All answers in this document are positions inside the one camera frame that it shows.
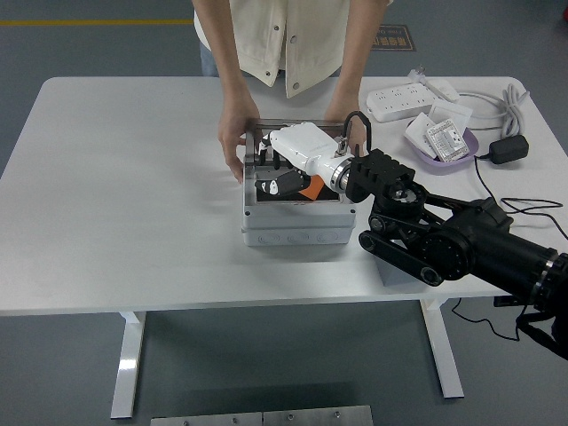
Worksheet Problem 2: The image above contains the person's right hand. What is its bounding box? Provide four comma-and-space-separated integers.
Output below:
217, 99, 262, 185

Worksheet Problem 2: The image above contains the person's left hand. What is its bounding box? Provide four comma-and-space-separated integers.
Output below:
323, 102, 367, 156

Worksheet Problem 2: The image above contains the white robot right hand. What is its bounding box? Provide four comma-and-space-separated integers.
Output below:
253, 122, 350, 197

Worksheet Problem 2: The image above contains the orange cylindrical battery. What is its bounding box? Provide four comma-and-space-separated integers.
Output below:
297, 176, 325, 201

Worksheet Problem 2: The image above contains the grey plastic junction box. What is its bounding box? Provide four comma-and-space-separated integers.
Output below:
241, 153, 358, 248

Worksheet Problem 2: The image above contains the white power strip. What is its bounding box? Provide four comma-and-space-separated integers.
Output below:
365, 83, 438, 122

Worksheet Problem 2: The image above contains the plain white packet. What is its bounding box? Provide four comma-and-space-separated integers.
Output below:
406, 113, 434, 154

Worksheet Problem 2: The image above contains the black floor sign sticker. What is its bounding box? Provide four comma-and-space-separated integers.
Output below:
371, 24, 418, 53

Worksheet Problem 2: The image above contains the person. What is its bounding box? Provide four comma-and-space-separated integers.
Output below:
193, 0, 394, 99

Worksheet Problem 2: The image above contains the white power plug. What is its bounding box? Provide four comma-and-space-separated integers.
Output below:
407, 67, 461, 102

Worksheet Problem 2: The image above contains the labelled white packet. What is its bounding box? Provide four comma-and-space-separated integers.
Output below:
423, 119, 471, 162

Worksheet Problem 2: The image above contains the white square socket plate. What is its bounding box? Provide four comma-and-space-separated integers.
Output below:
428, 100, 474, 130

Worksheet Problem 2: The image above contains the purple plastic tray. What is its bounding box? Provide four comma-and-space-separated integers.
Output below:
405, 126, 480, 172

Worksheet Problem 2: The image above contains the grey foam block holder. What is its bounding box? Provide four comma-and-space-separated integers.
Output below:
375, 256, 418, 288

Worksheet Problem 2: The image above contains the black power adapter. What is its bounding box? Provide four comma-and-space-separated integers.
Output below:
487, 135, 531, 166

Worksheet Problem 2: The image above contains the white table leg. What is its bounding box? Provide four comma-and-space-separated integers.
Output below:
419, 297, 465, 399
109, 311, 147, 420

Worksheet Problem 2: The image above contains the grey metal plate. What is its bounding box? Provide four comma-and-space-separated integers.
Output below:
262, 405, 374, 426
150, 410, 264, 426

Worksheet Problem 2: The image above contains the thin black adapter cord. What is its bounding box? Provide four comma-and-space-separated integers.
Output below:
473, 153, 564, 230

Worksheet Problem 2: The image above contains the white power cord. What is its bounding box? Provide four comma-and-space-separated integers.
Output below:
456, 83, 532, 134

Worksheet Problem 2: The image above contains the black hanging cable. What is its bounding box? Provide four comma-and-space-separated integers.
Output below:
451, 297, 533, 343

